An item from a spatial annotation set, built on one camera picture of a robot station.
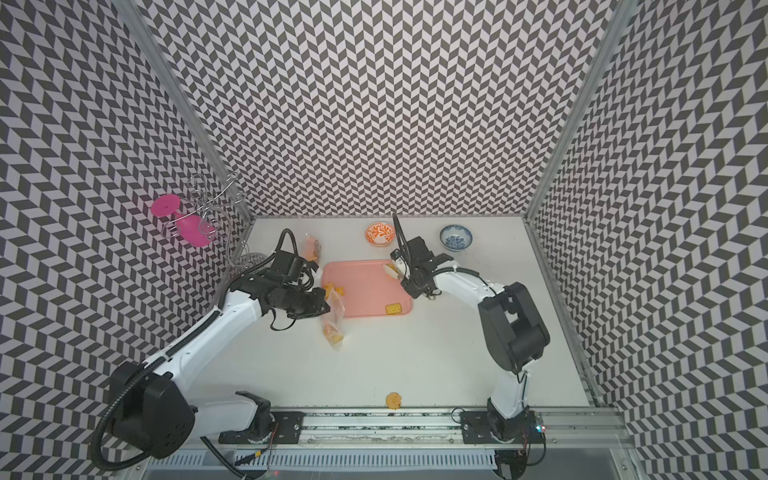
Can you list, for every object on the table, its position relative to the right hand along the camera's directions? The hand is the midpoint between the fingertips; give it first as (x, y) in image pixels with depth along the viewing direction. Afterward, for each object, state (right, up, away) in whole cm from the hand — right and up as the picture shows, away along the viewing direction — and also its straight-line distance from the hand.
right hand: (416, 285), depth 93 cm
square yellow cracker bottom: (-7, -8, 0) cm, 10 cm away
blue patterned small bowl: (+16, +15, +15) cm, 27 cm away
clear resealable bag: (-37, +12, +11) cm, 40 cm away
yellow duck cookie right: (-24, -12, -11) cm, 29 cm away
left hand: (-25, -5, -13) cm, 29 cm away
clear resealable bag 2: (-24, -8, -11) cm, 27 cm away
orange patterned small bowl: (-13, +17, +18) cm, 27 cm away
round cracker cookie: (-7, -28, -17) cm, 33 cm away
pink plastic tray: (-16, -1, +7) cm, 18 cm away
